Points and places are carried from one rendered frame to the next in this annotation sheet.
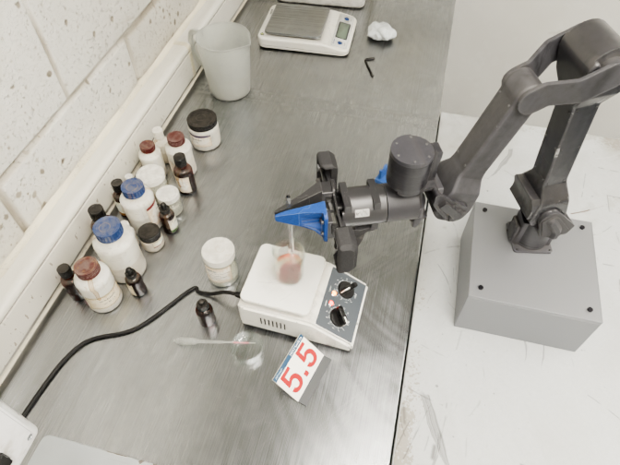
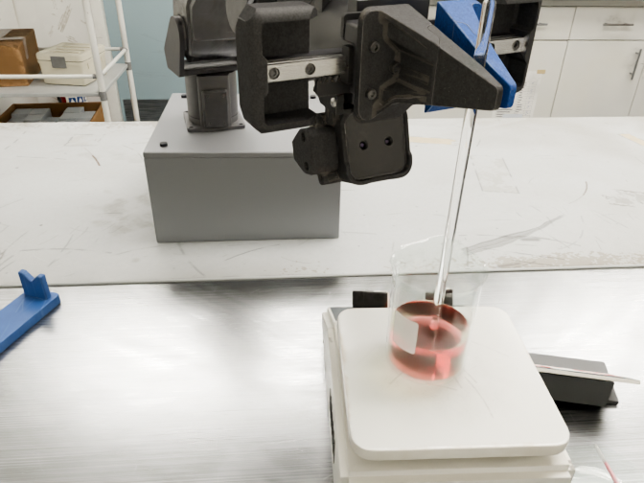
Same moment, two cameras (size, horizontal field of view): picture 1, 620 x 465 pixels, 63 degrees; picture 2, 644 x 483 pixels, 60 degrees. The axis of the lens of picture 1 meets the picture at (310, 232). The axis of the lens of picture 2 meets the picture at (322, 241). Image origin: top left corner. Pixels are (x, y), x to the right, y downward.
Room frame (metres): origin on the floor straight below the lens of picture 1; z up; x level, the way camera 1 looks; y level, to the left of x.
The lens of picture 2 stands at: (0.62, 0.26, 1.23)
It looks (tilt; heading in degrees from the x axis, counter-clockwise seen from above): 31 degrees down; 251
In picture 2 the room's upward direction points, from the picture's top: 1 degrees clockwise
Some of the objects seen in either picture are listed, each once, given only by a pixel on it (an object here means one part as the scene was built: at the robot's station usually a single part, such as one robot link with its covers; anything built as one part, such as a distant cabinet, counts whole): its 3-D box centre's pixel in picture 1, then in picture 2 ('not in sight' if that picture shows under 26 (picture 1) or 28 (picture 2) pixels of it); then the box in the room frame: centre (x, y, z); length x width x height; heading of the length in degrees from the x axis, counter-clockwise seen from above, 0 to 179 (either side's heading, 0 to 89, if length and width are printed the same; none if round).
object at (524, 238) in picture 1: (532, 227); (212, 96); (0.54, -0.38, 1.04); 0.07 x 0.07 x 0.06; 88
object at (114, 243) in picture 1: (117, 248); not in sight; (0.54, 0.35, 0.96); 0.07 x 0.07 x 0.13
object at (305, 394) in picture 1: (303, 369); (561, 365); (0.33, 0.01, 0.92); 0.09 x 0.06 x 0.04; 152
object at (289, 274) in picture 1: (290, 262); (432, 309); (0.47, 0.03, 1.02); 0.06 x 0.05 x 0.08; 52
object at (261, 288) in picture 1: (283, 278); (439, 372); (0.47, 0.04, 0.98); 0.12 x 0.12 x 0.01; 74
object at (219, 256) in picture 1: (220, 262); not in sight; (0.53, 0.16, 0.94); 0.06 x 0.06 x 0.08
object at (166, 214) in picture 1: (167, 216); not in sight; (0.64, 0.28, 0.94); 0.03 x 0.03 x 0.08
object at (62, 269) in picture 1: (72, 280); not in sight; (0.49, 0.42, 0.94); 0.03 x 0.03 x 0.08
